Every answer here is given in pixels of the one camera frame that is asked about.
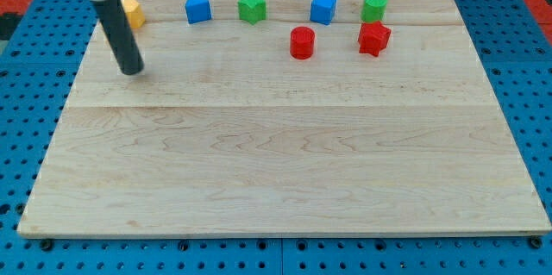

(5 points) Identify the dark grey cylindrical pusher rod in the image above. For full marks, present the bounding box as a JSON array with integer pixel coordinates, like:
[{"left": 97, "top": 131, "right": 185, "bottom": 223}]
[{"left": 93, "top": 0, "right": 144, "bottom": 75}]

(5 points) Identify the yellow pentagon block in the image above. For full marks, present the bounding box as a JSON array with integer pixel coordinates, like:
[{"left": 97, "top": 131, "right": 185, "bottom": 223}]
[{"left": 122, "top": 0, "right": 146, "bottom": 28}]

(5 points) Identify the blue triangle block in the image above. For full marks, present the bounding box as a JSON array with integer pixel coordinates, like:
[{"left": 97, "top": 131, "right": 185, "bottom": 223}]
[{"left": 185, "top": 0, "right": 212, "bottom": 24}]

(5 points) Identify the green star block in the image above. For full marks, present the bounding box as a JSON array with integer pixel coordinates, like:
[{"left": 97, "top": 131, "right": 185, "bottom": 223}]
[{"left": 237, "top": 0, "right": 267, "bottom": 25}]

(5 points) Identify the wooden board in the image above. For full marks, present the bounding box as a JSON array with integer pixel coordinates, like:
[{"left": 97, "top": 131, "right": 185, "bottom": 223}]
[{"left": 18, "top": 0, "right": 551, "bottom": 239}]

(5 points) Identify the red cylinder block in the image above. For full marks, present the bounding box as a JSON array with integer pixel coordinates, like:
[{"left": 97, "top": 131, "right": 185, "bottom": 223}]
[{"left": 290, "top": 26, "right": 316, "bottom": 59}]

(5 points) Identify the blue cube block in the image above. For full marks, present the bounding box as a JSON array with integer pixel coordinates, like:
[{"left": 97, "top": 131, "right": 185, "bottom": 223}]
[{"left": 310, "top": 0, "right": 337, "bottom": 25}]

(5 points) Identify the green cylinder block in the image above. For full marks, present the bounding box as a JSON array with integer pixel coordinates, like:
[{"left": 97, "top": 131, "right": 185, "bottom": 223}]
[{"left": 361, "top": 0, "right": 387, "bottom": 23}]

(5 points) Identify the red star block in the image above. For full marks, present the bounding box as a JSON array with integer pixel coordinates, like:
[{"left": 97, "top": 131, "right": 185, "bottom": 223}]
[{"left": 357, "top": 21, "right": 392, "bottom": 57}]

